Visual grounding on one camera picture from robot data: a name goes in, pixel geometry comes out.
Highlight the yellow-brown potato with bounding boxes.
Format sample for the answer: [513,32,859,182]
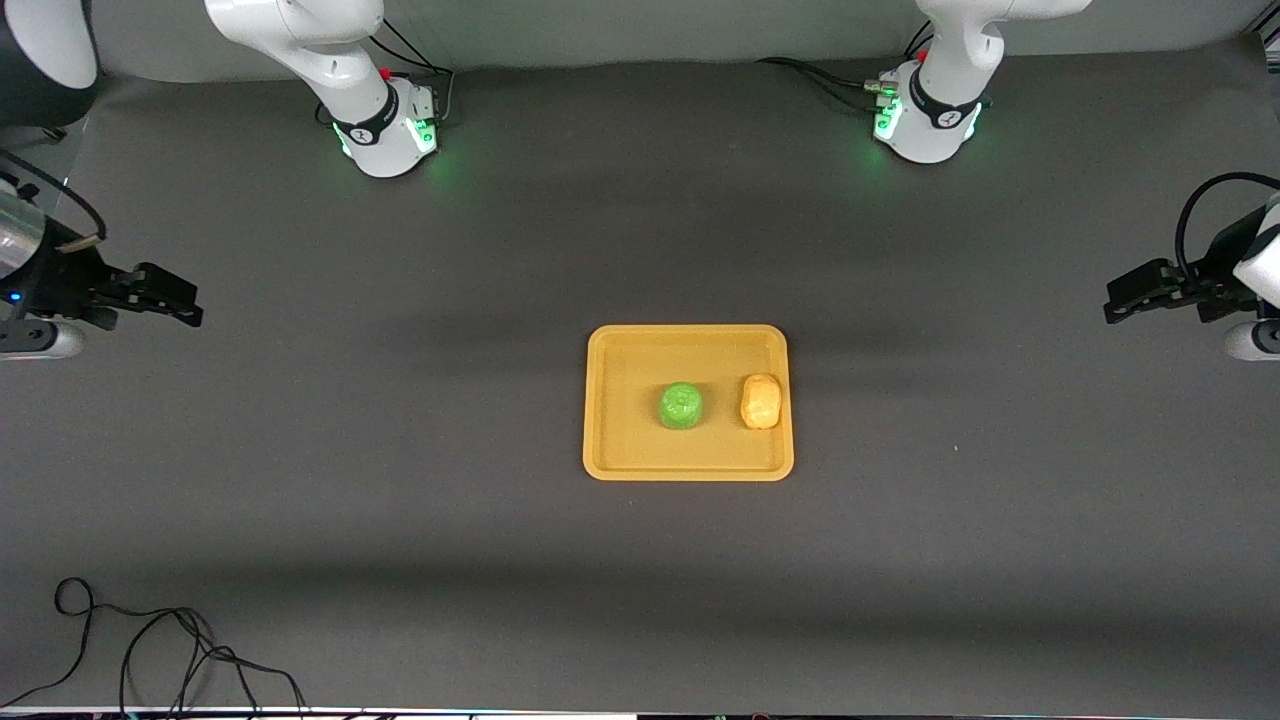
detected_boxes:
[739,373,783,431]

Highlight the green apple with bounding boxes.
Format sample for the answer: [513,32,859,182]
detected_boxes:
[658,381,705,432]

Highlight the yellow plastic tray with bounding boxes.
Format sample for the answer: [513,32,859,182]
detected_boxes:
[582,323,796,483]

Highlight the black left gripper cable loop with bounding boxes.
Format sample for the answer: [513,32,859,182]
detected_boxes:
[1174,171,1280,283]

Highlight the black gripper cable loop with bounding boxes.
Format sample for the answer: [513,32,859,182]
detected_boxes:
[0,150,108,253]
[1174,171,1280,283]

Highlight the black right gripper cable loop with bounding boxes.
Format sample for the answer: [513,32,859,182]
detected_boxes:
[0,150,108,253]

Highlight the thin black loose cable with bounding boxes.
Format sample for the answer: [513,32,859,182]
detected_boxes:
[0,577,309,717]

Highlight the black right arm base cables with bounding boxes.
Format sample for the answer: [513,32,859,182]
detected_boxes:
[314,18,458,129]

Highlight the black arm base cables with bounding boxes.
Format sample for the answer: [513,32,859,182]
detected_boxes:
[755,18,937,113]
[314,18,458,129]

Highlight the black left arm base cables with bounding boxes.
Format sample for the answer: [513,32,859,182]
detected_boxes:
[755,18,937,113]

